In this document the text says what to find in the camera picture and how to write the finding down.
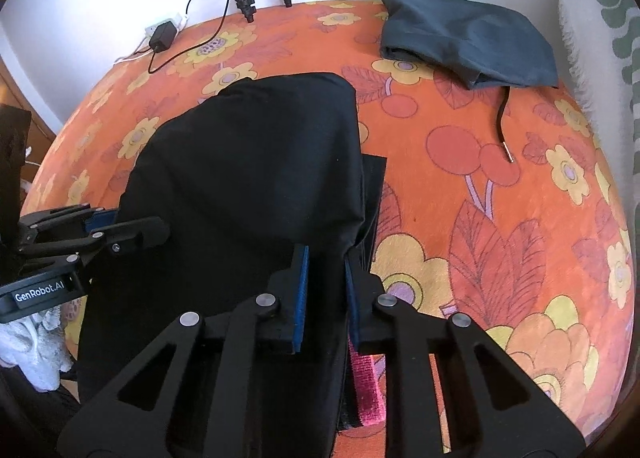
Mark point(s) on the person's left hand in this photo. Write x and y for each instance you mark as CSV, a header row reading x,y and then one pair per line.
x,y
35,348

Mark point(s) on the green striped white pillow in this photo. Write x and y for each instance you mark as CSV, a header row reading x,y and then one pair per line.
x,y
600,13

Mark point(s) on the orange floral bed sheet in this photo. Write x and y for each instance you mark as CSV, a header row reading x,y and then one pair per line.
x,y
475,238

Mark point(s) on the black pants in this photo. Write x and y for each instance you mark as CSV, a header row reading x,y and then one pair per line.
x,y
240,173

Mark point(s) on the folded dark grey garment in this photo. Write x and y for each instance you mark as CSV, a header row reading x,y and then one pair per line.
x,y
465,38

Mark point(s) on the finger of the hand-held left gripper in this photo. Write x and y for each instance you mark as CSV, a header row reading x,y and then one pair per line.
x,y
140,233
102,222

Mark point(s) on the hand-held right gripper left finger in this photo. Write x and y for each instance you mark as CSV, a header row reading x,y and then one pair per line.
x,y
300,298

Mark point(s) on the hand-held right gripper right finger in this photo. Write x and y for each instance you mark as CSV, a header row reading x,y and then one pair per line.
x,y
352,308

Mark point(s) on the black power adapter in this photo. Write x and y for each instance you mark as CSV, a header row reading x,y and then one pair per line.
x,y
162,38

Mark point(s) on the white power strip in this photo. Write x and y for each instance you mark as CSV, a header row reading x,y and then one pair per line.
x,y
175,19

